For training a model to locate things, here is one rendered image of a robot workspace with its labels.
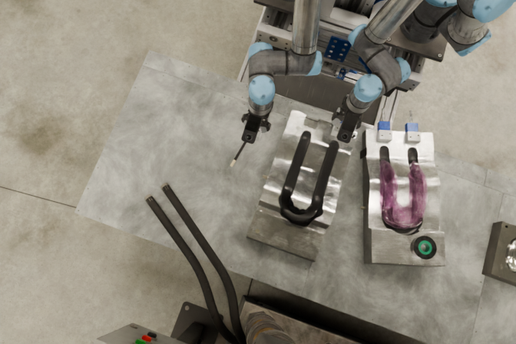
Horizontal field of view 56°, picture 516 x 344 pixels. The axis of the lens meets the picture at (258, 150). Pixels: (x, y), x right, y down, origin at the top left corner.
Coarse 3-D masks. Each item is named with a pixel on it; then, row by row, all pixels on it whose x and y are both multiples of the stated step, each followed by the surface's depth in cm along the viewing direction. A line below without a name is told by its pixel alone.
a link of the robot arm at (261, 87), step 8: (256, 80) 140; (264, 80) 140; (272, 80) 144; (256, 88) 139; (264, 88) 139; (272, 88) 139; (256, 96) 139; (264, 96) 139; (272, 96) 141; (256, 104) 144; (264, 104) 143
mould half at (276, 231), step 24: (288, 144) 179; (312, 144) 179; (288, 168) 176; (312, 168) 177; (336, 168) 177; (264, 192) 169; (312, 192) 171; (336, 192) 173; (264, 216) 174; (264, 240) 172; (288, 240) 172; (312, 240) 173
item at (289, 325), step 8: (248, 304) 173; (272, 312) 173; (240, 320) 172; (280, 320) 172; (288, 320) 173; (296, 320) 173; (288, 328) 172; (296, 328) 172; (304, 328) 172; (312, 328) 172; (296, 336) 171; (304, 336) 171; (312, 336) 172; (320, 336) 172; (328, 336) 172; (336, 336) 172
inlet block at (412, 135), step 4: (412, 120) 186; (408, 124) 185; (412, 124) 185; (416, 124) 185; (408, 128) 184; (412, 128) 184; (416, 128) 184; (408, 132) 182; (412, 132) 183; (416, 132) 183; (420, 132) 183; (408, 136) 182; (412, 136) 182; (416, 136) 182; (420, 136) 182; (408, 140) 182; (412, 140) 182; (416, 140) 182; (420, 140) 182
